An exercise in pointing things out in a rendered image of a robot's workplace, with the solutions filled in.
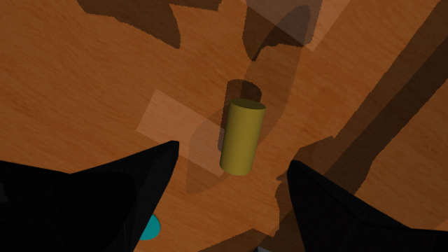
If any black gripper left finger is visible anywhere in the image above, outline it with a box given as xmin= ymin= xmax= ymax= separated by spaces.
xmin=0 ymin=140 xmax=179 ymax=252

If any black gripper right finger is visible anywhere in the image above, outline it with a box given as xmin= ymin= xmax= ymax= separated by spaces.
xmin=286 ymin=160 xmax=448 ymax=252

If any cyan circle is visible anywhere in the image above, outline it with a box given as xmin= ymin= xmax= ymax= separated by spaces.
xmin=140 ymin=214 xmax=160 ymax=240

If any yellow cylinder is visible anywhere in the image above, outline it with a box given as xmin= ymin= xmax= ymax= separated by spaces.
xmin=220 ymin=99 xmax=266 ymax=176

